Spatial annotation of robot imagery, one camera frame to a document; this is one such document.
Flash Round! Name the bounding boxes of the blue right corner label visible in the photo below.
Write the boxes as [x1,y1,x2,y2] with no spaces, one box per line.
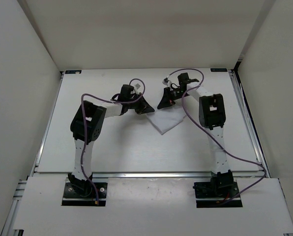
[210,68,228,72]

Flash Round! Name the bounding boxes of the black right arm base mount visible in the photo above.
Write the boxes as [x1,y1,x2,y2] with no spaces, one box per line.
[193,170,242,208]

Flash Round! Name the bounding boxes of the white fabric skirt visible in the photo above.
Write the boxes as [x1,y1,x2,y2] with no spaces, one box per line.
[146,106,186,135]

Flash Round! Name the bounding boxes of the blue left corner label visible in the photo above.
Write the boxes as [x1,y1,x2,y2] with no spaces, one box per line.
[65,70,82,74]

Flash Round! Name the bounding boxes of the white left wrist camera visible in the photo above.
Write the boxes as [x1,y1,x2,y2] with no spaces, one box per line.
[134,84,141,89]

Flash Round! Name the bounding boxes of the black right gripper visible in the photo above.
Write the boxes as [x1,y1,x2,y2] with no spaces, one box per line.
[157,87,190,109]

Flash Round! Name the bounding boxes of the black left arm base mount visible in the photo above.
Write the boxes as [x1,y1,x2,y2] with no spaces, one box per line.
[61,173,108,207]

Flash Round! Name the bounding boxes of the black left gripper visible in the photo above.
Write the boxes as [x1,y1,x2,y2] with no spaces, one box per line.
[127,92,154,115]

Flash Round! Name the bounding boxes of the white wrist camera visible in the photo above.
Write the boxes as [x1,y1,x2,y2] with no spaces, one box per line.
[134,84,141,89]
[162,78,172,88]

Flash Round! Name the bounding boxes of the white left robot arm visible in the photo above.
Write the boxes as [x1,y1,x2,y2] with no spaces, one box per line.
[70,85,155,197]

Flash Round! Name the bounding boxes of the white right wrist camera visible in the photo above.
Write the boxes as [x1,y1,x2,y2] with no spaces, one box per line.
[162,78,172,88]

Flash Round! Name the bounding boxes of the blue corner label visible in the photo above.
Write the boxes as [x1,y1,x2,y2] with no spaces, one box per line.
[65,70,82,74]
[210,68,228,72]

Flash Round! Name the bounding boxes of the aluminium left front frame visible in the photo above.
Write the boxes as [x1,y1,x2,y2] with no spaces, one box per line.
[0,179,30,236]

